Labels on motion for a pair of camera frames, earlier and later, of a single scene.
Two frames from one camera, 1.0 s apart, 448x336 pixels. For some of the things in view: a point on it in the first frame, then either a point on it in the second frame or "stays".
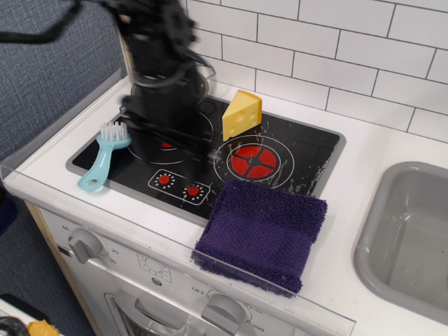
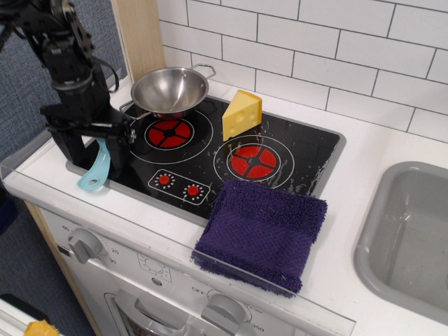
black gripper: [171, 110] to [85, 110]
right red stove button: [192, 191] stays
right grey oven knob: [224, 313] stays
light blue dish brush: [113, 135] stays
